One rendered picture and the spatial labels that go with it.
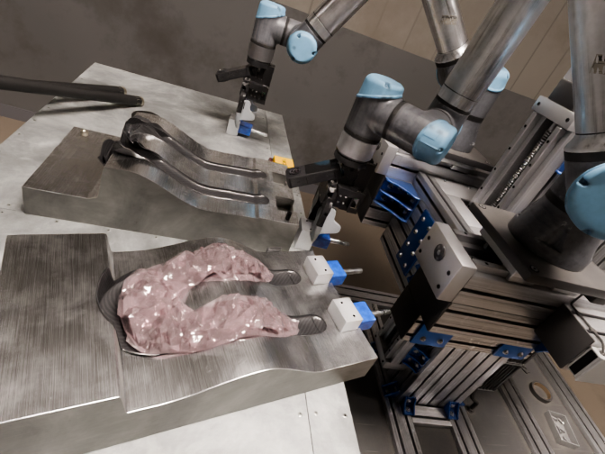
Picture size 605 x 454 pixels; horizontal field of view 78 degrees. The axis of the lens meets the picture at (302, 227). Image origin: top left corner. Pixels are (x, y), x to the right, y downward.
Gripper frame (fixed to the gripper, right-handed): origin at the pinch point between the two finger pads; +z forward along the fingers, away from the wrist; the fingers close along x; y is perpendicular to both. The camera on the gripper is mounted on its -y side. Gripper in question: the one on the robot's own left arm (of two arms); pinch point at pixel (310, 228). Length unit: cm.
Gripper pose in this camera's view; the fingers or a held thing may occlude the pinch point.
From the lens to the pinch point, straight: 85.8
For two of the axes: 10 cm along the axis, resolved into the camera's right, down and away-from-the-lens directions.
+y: 9.5, 2.2, 2.4
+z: -3.2, 7.7, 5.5
